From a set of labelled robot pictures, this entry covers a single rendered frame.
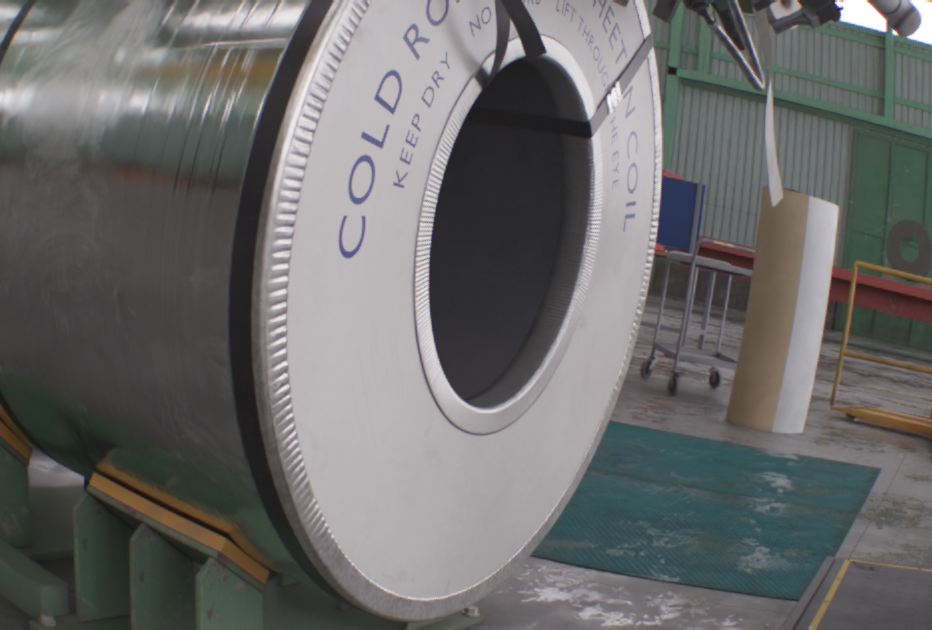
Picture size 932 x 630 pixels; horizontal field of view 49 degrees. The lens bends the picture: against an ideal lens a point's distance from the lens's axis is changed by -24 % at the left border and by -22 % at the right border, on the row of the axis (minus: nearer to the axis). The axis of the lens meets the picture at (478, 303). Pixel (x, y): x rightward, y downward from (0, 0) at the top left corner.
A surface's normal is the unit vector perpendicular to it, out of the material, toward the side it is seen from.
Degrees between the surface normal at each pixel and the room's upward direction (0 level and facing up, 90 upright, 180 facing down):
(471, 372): 28
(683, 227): 90
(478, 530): 90
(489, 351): 40
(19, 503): 90
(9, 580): 90
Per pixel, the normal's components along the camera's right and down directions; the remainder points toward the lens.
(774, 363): -0.35, 0.00
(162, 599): 0.88, 0.18
